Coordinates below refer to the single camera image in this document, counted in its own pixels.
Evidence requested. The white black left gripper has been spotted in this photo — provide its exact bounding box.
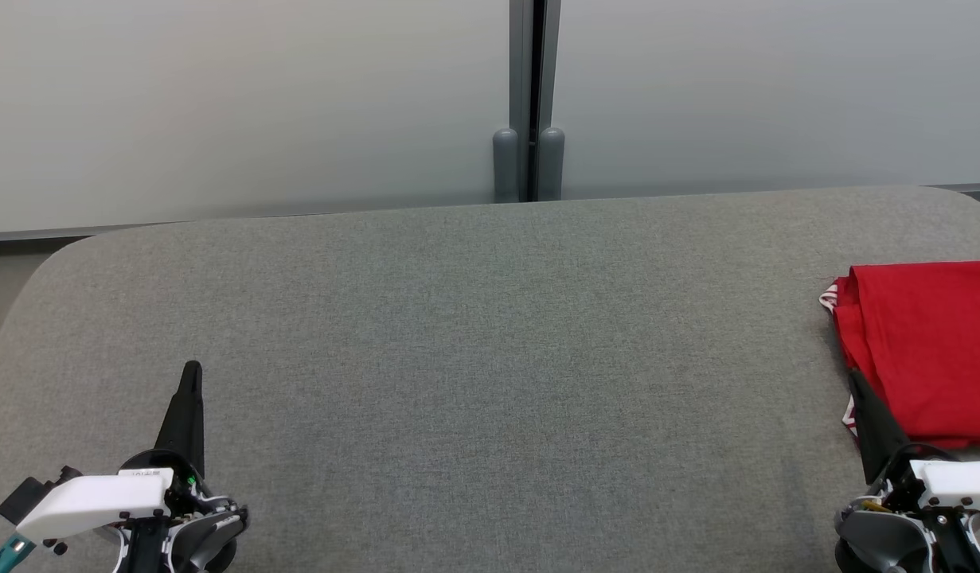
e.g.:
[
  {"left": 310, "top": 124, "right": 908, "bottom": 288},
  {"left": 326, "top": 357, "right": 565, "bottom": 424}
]
[{"left": 16, "top": 361, "right": 212, "bottom": 542}]

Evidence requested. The grey vertical partition mullion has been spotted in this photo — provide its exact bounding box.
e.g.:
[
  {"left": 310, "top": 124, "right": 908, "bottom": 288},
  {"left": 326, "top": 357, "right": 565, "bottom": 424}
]
[{"left": 510, "top": 0, "right": 562, "bottom": 201}]

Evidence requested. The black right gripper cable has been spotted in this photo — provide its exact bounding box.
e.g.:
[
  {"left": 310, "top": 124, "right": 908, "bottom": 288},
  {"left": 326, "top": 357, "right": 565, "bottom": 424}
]
[{"left": 884, "top": 442, "right": 964, "bottom": 486}]

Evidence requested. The grey fabric sofa cushion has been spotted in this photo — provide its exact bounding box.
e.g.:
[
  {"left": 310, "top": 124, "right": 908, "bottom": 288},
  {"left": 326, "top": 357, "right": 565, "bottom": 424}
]
[{"left": 0, "top": 185, "right": 980, "bottom": 573}]

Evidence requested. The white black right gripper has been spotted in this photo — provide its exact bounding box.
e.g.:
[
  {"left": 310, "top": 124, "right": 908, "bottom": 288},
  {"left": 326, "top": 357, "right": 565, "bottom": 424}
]
[{"left": 846, "top": 370, "right": 980, "bottom": 514}]

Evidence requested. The grey rounded post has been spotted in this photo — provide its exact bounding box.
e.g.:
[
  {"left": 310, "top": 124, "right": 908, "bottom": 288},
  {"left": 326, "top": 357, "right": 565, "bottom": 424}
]
[
  {"left": 493, "top": 127, "right": 521, "bottom": 204},
  {"left": 537, "top": 126, "right": 566, "bottom": 201}
]

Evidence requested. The teal left cable connector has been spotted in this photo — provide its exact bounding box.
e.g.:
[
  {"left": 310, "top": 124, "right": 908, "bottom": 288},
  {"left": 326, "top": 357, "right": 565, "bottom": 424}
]
[{"left": 0, "top": 535, "right": 37, "bottom": 573}]

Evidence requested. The red white basketball jersey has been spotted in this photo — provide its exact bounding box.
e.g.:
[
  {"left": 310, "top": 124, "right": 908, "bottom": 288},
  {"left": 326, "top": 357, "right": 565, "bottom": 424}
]
[{"left": 820, "top": 260, "right": 980, "bottom": 450}]

